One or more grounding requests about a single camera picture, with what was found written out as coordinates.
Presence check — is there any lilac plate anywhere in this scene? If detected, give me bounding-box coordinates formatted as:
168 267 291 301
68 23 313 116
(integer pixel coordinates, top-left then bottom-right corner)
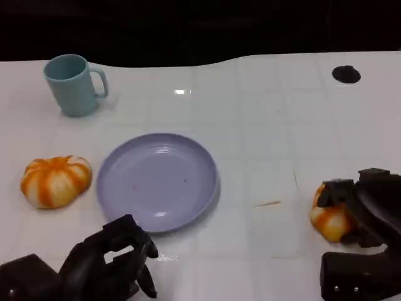
96 132 221 235

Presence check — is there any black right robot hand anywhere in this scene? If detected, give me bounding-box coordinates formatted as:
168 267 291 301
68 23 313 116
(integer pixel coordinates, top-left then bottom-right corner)
316 167 401 251

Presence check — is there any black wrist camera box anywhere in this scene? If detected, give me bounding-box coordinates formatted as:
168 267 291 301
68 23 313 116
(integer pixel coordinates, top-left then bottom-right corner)
0 254 61 301
320 244 401 301

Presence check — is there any orange and white bread roll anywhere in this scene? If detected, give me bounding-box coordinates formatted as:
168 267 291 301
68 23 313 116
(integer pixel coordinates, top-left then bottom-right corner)
19 154 93 210
310 183 358 243

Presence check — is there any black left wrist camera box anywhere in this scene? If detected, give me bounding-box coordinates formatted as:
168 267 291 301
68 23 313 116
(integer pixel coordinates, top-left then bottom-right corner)
0 254 61 301

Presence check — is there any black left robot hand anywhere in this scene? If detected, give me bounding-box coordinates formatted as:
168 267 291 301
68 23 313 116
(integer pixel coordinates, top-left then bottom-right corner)
58 214 159 301

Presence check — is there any black table cable grommet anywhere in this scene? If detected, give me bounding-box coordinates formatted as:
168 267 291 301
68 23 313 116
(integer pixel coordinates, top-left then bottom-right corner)
331 65 362 84

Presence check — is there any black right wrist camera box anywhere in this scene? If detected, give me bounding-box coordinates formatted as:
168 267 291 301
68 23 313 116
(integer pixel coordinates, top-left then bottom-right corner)
320 244 401 301

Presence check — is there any pale green mug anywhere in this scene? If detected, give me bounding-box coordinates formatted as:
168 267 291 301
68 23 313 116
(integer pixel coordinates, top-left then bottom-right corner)
43 54 110 118

